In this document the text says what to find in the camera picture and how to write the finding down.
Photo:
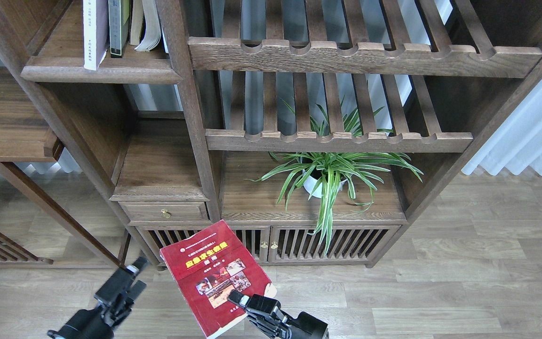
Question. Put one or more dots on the green spider plant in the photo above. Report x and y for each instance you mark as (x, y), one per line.
(341, 167)

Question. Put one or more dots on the upright cream books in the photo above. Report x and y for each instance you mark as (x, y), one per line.
(145, 29)

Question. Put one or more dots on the white pleated curtain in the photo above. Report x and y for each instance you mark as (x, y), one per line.
(517, 144)

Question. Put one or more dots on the dark wooden side table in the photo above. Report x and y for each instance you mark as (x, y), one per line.
(26, 137)

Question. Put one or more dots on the white paperback book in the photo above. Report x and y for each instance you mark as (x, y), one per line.
(95, 32)

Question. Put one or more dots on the black yellow-green book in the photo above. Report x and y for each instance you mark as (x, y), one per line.
(118, 21)

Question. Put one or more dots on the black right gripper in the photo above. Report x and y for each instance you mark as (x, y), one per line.
(265, 314)

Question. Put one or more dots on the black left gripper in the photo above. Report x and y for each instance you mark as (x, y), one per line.
(115, 300)

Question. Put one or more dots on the large dark wooden bookshelf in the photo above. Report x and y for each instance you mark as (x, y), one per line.
(185, 130)

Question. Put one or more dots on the red paperback book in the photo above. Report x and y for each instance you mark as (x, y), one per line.
(207, 267)

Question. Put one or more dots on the white plant pot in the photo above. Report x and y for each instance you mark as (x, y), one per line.
(313, 182)

